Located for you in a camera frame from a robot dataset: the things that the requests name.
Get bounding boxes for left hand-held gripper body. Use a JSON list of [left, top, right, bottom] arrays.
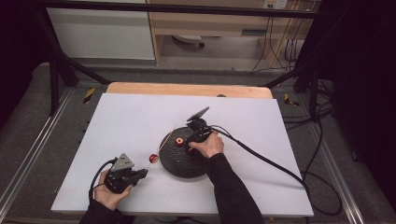
[[104, 152, 140, 194]]

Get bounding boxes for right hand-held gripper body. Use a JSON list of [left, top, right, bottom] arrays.
[[186, 106, 215, 144]]

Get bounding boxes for thin bamboo skewer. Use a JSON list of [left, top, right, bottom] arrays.
[[145, 128, 177, 172]]

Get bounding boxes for black round plate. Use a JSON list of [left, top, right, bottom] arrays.
[[158, 126, 219, 179]]

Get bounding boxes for person's right hand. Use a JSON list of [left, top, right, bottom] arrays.
[[188, 132, 225, 159]]

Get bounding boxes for person's left hand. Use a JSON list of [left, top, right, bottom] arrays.
[[93, 169, 134, 212]]

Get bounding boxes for wooden table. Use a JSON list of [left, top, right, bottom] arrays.
[[106, 81, 274, 100]]

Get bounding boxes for white board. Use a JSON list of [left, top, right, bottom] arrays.
[[50, 92, 315, 217]]

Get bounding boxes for yellow black striped tape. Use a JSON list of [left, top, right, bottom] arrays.
[[82, 87, 96, 105], [283, 92, 300, 107]]

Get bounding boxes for white chair base leg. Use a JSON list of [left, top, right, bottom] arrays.
[[172, 35, 205, 49]]

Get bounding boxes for light wooden desk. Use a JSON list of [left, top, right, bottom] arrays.
[[146, 0, 316, 68]]

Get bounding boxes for white cabinet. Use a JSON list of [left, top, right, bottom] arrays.
[[46, 7, 156, 61]]

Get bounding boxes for black curtain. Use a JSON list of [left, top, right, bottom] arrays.
[[0, 0, 52, 125], [317, 0, 396, 203]]

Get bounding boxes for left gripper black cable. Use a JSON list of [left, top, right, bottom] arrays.
[[88, 158, 118, 203]]

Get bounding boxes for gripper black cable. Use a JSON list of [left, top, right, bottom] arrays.
[[205, 124, 344, 217], [88, 158, 118, 203]]

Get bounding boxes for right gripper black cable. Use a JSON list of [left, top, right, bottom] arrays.
[[205, 124, 344, 217]]

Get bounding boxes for aluminium rail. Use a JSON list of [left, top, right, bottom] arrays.
[[0, 88, 75, 214], [309, 122, 366, 224]]

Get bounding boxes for black floor cables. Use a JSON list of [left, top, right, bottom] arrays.
[[281, 77, 335, 132]]

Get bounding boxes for hanging black cables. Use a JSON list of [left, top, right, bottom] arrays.
[[250, 15, 302, 75]]

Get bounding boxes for black metal frame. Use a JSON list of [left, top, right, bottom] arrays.
[[29, 0, 325, 122]]

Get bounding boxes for white wall socket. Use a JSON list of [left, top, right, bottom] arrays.
[[262, 0, 289, 9]]

